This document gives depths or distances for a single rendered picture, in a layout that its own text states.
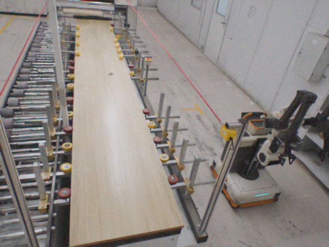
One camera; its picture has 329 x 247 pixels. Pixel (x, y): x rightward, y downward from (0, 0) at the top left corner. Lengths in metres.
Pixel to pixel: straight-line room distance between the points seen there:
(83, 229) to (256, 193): 2.00
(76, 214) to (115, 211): 0.25
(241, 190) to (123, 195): 1.55
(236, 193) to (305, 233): 0.89
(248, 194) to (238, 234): 0.43
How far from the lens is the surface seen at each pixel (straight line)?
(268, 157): 2.75
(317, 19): 4.67
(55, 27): 2.18
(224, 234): 2.94
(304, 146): 4.34
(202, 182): 2.15
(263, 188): 3.15
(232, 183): 3.04
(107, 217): 1.76
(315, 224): 3.56
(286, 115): 2.32
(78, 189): 1.92
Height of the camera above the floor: 2.36
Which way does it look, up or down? 35 degrees down
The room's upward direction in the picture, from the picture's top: 9 degrees clockwise
